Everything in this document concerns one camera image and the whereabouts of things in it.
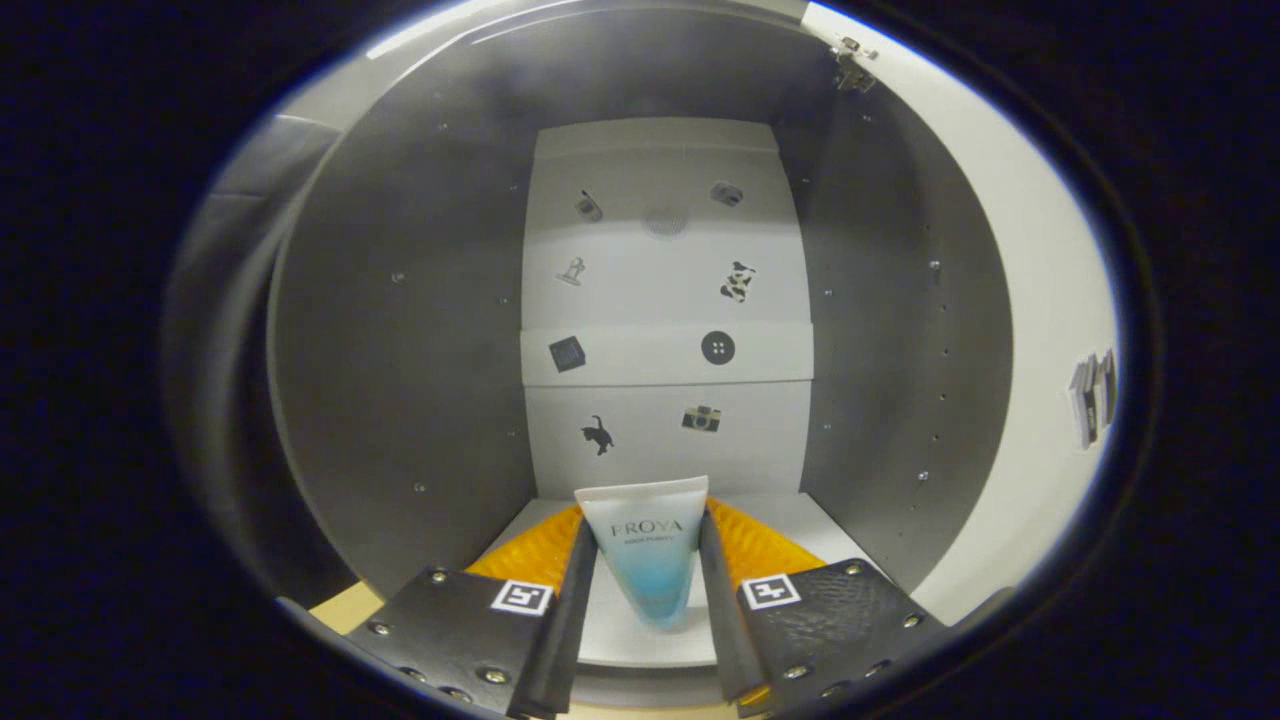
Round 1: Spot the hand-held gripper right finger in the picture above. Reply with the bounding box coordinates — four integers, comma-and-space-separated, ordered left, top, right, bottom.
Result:
697, 497, 948, 717

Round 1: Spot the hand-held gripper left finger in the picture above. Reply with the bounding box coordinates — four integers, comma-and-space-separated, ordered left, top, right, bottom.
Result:
345, 503, 601, 719

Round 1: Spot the white blue cosmetic tube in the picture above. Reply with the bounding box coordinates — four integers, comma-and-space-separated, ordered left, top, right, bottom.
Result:
574, 475, 710, 631

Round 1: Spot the white cabinet door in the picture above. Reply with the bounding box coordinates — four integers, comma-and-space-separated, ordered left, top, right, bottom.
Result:
800, 0, 1121, 626

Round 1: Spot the grey cabinet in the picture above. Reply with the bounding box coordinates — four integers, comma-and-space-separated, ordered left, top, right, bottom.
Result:
265, 5, 1016, 711

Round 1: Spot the black backdrop cloth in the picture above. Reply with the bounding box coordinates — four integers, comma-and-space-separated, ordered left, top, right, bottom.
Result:
165, 110, 351, 601

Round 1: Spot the metal door hinge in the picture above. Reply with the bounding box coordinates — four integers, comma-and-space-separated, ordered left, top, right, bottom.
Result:
830, 35, 879, 93

